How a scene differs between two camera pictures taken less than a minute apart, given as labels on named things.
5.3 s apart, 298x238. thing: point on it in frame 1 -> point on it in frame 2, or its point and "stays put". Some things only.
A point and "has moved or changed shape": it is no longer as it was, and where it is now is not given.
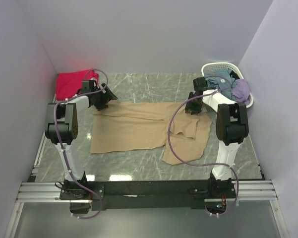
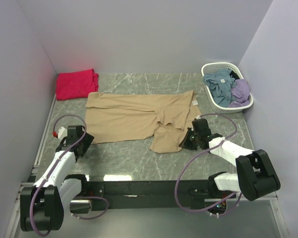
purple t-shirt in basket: x=240 y=91 stays put
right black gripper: x=196 y=111 -> x=185 y=143
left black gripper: x=106 y=96 -> x=87 y=140
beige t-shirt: x=134 y=126 has moved or changed shape
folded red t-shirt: x=68 y=83 stays put
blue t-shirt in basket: x=222 y=81 stays put
